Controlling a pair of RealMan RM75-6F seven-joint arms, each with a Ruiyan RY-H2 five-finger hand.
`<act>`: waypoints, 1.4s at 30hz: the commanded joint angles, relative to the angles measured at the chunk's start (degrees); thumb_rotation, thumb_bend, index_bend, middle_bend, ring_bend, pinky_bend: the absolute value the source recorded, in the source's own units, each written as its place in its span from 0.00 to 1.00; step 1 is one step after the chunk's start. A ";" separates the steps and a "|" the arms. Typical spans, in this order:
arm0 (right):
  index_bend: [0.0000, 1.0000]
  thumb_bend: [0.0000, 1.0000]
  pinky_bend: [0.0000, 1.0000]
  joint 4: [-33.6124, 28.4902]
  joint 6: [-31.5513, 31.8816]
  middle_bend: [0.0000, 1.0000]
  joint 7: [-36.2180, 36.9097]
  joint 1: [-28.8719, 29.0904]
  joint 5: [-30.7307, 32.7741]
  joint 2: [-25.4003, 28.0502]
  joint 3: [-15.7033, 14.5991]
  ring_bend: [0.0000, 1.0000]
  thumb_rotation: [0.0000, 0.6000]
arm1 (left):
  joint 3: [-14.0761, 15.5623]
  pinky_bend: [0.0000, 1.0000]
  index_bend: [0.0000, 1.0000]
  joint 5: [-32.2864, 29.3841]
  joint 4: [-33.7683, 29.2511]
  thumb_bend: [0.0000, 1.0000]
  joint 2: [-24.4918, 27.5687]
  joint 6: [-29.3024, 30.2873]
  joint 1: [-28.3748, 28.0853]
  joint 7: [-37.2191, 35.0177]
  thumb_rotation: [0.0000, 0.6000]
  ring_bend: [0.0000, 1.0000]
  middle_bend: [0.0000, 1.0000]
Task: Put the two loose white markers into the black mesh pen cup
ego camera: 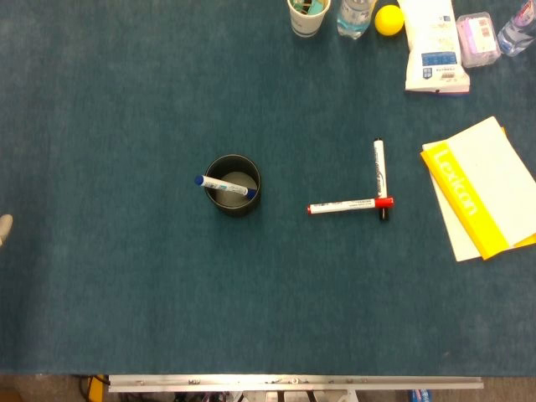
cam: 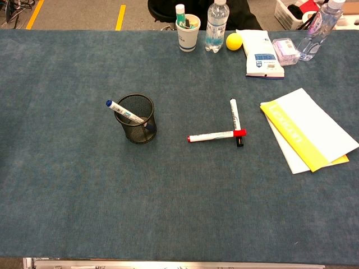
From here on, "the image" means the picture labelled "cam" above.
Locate blue felt table cloth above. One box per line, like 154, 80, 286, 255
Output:
0, 29, 359, 266

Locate water bottle blue label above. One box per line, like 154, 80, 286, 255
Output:
204, 0, 230, 53

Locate black office chair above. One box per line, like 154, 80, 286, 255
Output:
148, 0, 264, 31

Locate white wet wipes pack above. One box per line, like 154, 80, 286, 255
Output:
235, 29, 285, 80

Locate black-capped white marker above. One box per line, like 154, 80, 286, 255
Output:
229, 98, 245, 148

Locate tangled black cables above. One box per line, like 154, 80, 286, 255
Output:
0, 0, 36, 25

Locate blue-capped white marker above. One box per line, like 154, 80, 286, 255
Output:
105, 99, 158, 132

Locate purple clear plastic box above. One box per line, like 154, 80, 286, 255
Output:
271, 38, 301, 67

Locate clear bottle purple label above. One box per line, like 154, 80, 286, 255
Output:
296, 0, 346, 62

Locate yellow white Lexicon booklet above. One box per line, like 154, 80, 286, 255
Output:
260, 87, 359, 173

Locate black pen cup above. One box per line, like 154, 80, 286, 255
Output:
114, 93, 158, 145

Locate aluminium frame rail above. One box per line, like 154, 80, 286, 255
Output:
22, 257, 326, 269

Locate white paper sheet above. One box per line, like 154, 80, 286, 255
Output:
265, 114, 311, 175

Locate yellow ball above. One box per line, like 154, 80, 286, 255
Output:
225, 33, 242, 52

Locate white plastic basket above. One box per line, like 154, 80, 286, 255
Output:
274, 0, 323, 31

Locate white paper cup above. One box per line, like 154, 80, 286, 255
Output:
176, 13, 201, 53

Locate red-capped white marker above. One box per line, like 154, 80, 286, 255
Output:
187, 129, 248, 143

